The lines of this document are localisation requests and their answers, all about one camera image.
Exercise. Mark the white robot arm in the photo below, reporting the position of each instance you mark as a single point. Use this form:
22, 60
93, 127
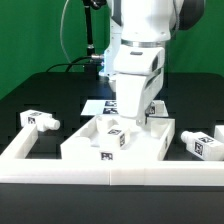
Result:
146, 24

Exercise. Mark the white U-shaped obstacle fence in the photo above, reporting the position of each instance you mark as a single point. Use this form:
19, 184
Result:
16, 167

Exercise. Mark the black camera stand pole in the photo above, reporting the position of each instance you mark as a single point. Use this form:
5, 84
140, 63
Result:
92, 65

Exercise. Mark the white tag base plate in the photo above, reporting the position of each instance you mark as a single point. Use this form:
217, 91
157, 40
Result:
98, 107

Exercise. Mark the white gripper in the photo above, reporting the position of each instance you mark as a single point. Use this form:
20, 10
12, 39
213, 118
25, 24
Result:
139, 78

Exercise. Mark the white square tabletop part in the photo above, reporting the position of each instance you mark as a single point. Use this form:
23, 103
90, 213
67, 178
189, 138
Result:
146, 143

